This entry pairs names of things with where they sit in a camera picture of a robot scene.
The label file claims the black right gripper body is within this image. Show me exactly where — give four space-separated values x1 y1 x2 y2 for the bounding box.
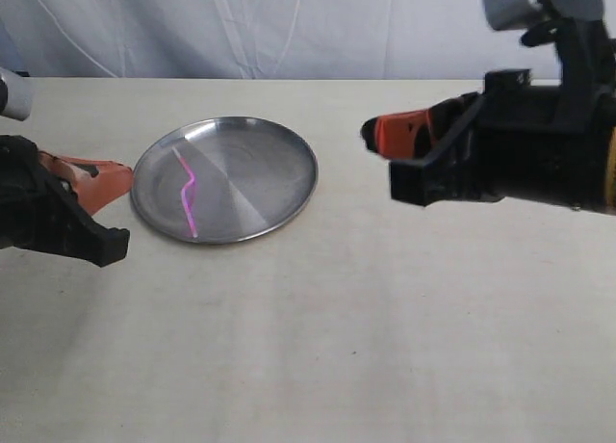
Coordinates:
389 19 615 210

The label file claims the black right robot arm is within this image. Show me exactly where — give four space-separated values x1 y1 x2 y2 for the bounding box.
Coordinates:
360 18 615 215

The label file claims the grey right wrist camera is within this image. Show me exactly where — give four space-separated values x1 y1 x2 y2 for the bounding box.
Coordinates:
482 0 604 32

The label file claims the round stainless steel plate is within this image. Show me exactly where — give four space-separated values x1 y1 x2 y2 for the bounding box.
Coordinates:
130 116 319 245

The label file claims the pink glow stick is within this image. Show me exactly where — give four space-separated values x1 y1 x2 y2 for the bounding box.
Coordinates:
172 147 198 239

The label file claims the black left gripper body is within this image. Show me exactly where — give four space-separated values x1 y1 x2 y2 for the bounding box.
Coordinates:
1 135 130 268

